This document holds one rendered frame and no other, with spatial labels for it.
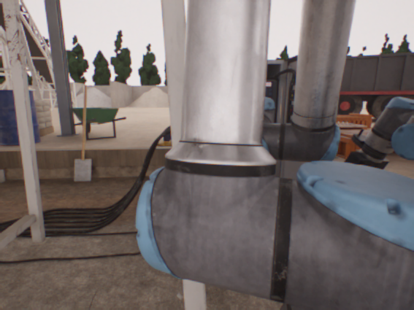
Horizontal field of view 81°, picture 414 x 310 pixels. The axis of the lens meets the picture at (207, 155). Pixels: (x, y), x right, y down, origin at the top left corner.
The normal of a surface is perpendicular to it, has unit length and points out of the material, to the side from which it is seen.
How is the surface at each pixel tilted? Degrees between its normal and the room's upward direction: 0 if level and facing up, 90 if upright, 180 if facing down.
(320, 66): 111
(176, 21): 81
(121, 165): 90
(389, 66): 90
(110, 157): 90
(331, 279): 83
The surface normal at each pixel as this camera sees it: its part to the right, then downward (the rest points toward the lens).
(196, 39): -0.70, 0.01
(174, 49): 0.08, 0.06
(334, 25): -0.07, 0.55
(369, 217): -0.50, 0.11
